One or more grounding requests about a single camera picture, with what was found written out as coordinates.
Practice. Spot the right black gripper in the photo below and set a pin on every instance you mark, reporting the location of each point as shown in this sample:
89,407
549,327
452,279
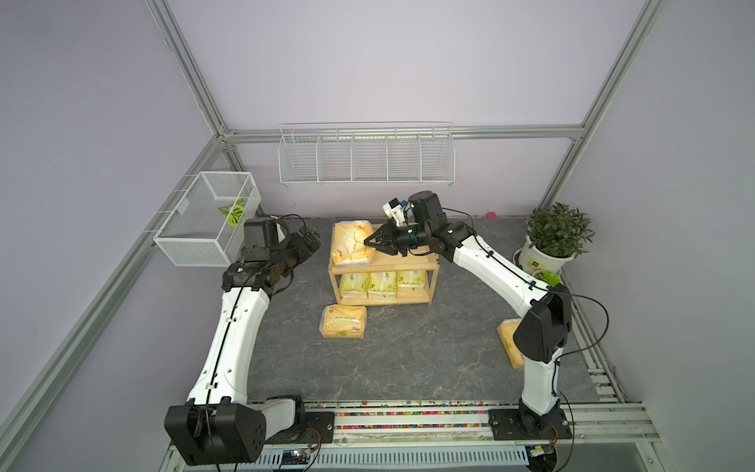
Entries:
389,237

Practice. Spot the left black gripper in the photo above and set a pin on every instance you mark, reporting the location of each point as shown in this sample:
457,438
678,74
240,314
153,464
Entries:
302,249

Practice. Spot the wooden two-tier shelf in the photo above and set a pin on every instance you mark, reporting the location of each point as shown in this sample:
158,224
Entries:
417,260

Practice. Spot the orange tissue pack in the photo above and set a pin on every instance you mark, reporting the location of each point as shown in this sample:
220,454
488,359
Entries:
505,330
348,248
343,321

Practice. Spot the green tissue pack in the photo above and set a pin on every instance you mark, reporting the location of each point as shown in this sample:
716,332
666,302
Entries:
382,285
411,281
354,285

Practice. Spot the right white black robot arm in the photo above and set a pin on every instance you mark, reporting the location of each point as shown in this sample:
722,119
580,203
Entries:
544,312

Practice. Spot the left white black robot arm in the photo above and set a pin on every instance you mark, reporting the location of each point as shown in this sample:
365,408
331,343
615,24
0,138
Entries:
216,425

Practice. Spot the green leaf toy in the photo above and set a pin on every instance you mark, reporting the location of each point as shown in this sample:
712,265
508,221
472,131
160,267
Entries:
233,213

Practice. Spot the large potted green plant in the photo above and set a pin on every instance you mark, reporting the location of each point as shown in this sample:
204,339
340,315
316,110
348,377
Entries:
554,237

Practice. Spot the small potted succulent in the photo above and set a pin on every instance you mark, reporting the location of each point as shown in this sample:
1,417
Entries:
550,278

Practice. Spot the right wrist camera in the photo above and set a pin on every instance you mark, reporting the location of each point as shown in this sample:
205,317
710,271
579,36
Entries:
396,211

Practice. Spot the long white wire wall basket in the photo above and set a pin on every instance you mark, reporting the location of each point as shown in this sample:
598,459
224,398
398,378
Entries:
379,153

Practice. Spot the white wire side basket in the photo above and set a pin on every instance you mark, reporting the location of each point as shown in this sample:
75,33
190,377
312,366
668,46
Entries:
195,233

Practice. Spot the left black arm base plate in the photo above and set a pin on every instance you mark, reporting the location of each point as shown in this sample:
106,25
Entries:
318,427

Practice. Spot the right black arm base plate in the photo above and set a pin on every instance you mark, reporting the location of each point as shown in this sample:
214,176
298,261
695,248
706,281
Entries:
521,424

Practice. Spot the aluminium front rail frame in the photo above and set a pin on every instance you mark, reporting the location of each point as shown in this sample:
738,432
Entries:
432,435

